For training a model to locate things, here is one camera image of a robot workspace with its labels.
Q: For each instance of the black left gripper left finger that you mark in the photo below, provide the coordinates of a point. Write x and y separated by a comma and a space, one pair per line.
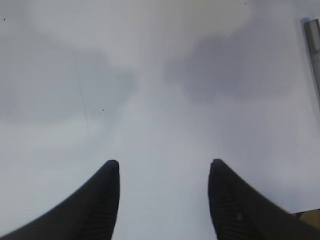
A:
90, 213

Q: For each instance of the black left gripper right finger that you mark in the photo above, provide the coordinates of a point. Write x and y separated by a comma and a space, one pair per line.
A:
239, 212

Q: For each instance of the silver glitter pen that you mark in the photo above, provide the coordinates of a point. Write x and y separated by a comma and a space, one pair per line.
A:
311, 28

